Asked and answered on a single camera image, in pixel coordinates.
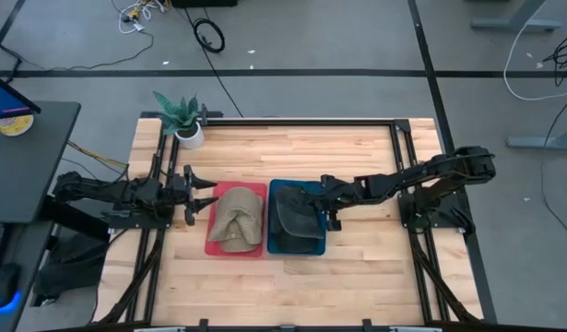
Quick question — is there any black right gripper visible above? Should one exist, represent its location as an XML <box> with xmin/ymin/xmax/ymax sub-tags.
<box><xmin>307</xmin><ymin>174</ymin><xmax>362</xmax><ymax>232</ymax></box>

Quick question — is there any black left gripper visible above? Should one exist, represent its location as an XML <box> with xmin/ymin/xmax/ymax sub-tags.
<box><xmin>165</xmin><ymin>164</ymin><xmax>220</xmax><ymax>228</ymax></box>

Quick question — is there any grey washed cotton cap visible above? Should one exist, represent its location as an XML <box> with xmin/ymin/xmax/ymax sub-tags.
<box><xmin>269</xmin><ymin>184</ymin><xmax>326</xmax><ymax>255</ymax></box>

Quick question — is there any beige cotton cap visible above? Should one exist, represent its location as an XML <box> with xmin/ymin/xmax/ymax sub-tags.
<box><xmin>207</xmin><ymin>186</ymin><xmax>265</xmax><ymax>254</ymax></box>

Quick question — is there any blue plastic bin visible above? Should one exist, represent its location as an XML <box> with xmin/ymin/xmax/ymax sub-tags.
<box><xmin>266</xmin><ymin>178</ymin><xmax>328</xmax><ymax>256</ymax></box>

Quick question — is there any pink translucent plastic bin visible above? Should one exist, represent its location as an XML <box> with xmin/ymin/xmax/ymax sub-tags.
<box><xmin>204</xmin><ymin>180</ymin><xmax>268</xmax><ymax>258</ymax></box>

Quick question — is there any white plant pot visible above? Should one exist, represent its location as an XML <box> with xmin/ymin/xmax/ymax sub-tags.
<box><xmin>173</xmin><ymin>121</ymin><xmax>206</xmax><ymax>150</ymax></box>

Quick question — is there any green leafy plant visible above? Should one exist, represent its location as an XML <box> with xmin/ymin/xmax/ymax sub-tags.
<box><xmin>152</xmin><ymin>90</ymin><xmax>202</xmax><ymax>137</ymax></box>

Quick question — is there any black fabric bag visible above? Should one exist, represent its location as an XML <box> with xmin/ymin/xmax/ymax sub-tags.
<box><xmin>30</xmin><ymin>229</ymin><xmax>110</xmax><ymax>309</ymax></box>

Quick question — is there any black office desk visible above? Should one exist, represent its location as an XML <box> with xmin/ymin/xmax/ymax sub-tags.
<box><xmin>0</xmin><ymin>101</ymin><xmax>82</xmax><ymax>332</ymax></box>

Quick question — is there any yellow round disc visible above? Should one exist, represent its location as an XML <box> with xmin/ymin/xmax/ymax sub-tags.
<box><xmin>0</xmin><ymin>113</ymin><xmax>36</xmax><ymax>137</ymax></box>

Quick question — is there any black computer mouse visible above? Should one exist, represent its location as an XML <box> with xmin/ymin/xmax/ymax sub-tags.
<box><xmin>0</xmin><ymin>262</ymin><xmax>23</xmax><ymax>309</ymax></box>

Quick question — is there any black computer monitor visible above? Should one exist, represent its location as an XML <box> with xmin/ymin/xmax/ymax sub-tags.
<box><xmin>0</xmin><ymin>69</ymin><xmax>42</xmax><ymax>123</ymax></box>

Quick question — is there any grey desk foot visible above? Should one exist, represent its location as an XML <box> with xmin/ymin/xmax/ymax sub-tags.
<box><xmin>468</xmin><ymin>0</ymin><xmax>563</xmax><ymax>33</ymax></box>
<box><xmin>505</xmin><ymin>124</ymin><xmax>567</xmax><ymax>151</ymax></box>

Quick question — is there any black aluminium table frame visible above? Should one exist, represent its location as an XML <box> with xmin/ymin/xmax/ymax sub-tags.
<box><xmin>96</xmin><ymin>110</ymin><xmax>499</xmax><ymax>332</ymax></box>

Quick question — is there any black coiled floor cable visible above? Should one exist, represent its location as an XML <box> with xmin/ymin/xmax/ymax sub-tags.
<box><xmin>183</xmin><ymin>6</ymin><xmax>245</xmax><ymax>119</ymax></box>

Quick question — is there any thin black floor cable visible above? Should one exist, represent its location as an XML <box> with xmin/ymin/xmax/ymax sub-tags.
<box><xmin>0</xmin><ymin>18</ymin><xmax>156</xmax><ymax>73</ymax></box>

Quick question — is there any white cable bundle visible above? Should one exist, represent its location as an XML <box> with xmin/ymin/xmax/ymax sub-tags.
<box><xmin>111</xmin><ymin>0</ymin><xmax>170</xmax><ymax>36</ymax></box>

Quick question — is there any long white floor cable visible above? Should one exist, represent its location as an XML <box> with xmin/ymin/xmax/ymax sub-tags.
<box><xmin>502</xmin><ymin>0</ymin><xmax>567</xmax><ymax>102</ymax></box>

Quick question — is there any black tangled floor cable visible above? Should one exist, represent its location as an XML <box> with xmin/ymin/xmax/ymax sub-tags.
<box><xmin>539</xmin><ymin>27</ymin><xmax>567</xmax><ymax>246</ymax></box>

